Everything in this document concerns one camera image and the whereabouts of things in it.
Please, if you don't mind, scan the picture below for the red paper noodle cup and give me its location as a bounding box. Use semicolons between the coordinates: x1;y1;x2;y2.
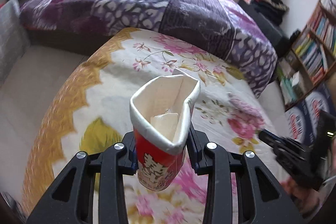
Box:
130;69;201;192

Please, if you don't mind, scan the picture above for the blue white Ganten carton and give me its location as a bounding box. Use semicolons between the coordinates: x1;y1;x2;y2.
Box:
285;101;314;145

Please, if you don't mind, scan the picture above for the floral bedsheet on table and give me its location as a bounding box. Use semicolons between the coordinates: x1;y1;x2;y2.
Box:
22;28;285;213

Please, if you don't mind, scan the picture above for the wooden bookshelf with books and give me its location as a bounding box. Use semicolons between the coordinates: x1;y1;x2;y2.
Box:
276;0;335;110

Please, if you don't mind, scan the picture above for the black bench with clothes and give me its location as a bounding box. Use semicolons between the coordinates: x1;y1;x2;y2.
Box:
238;0;291;58

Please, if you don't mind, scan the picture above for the grey striped fabric panel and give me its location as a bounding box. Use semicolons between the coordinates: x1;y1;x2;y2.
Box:
0;0;31;85

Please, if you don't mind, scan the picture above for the purple patterned bed quilt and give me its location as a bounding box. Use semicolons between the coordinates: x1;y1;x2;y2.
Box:
20;0;277;96

